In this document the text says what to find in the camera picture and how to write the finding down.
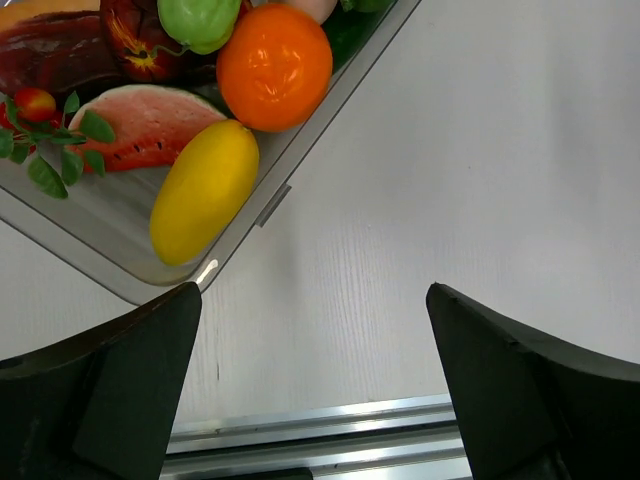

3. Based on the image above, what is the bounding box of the aluminium rail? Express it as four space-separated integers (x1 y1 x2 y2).
160 394 472 479

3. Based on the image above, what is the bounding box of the orange toy orange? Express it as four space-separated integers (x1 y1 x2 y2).
216 3 333 133

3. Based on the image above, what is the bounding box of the dark red toy apple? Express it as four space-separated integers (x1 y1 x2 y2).
99 0 254 84

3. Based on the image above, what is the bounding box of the pink toy egg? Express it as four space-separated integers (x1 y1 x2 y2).
285 0 338 24

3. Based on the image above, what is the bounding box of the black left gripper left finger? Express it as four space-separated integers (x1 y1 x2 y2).
1 282 202 479

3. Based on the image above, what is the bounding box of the yellow toy mango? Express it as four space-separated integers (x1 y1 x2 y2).
149 120 260 266

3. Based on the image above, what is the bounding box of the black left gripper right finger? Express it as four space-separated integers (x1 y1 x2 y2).
426 283 639 479

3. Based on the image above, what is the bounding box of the dark green toy cucumber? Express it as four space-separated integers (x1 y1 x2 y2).
322 0 395 74

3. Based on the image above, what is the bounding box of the clear plastic food tray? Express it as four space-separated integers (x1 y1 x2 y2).
1 1 418 305

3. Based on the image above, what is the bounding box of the toy raw meat slab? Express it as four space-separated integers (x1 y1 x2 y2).
1 2 127 99

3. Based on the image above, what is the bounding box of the light green toy starfruit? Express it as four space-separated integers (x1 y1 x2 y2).
157 0 242 55

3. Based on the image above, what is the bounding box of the toy watermelon slice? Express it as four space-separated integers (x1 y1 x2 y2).
66 84 226 172

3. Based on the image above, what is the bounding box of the toy cherry tomato sprig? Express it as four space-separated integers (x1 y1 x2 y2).
1 87 116 199

